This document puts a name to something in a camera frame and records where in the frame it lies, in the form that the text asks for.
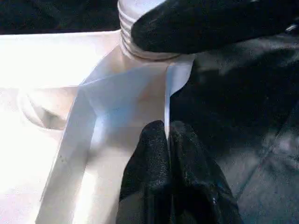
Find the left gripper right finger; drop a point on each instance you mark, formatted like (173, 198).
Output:
(196, 182)

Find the white plastic table leg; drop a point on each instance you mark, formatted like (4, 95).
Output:
(128, 28)

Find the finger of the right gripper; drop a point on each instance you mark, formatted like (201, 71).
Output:
(210, 23)

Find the white plastic table top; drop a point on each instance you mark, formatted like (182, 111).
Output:
(46, 60)

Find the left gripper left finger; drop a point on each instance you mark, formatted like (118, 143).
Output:
(145, 177)

